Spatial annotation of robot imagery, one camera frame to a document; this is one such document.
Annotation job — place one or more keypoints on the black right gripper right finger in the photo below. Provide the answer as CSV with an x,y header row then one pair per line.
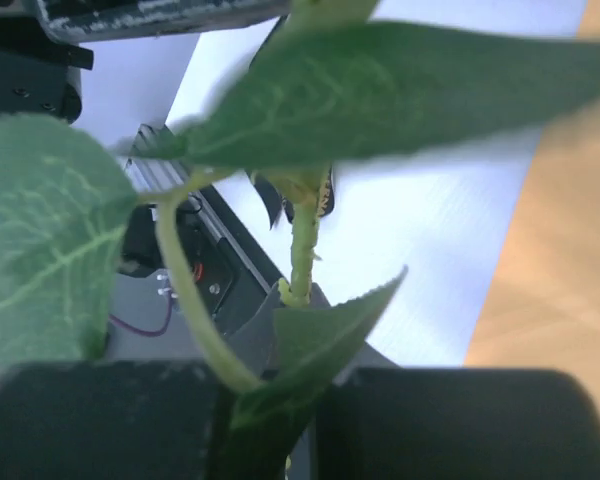
x,y
457,424

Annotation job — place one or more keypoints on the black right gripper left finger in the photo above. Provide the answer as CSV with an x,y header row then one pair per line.
x,y
118,420

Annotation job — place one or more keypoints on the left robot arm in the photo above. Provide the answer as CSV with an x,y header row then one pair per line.
x,y
43,44

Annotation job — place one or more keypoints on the pink fake rose stem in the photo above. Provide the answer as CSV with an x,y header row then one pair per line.
x,y
332,86

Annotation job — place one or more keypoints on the orange wrapping paper sheet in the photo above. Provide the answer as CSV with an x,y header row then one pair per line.
x,y
543,306

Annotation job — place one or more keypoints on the black ribbon with gold text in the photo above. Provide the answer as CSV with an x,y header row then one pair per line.
x,y
283,192

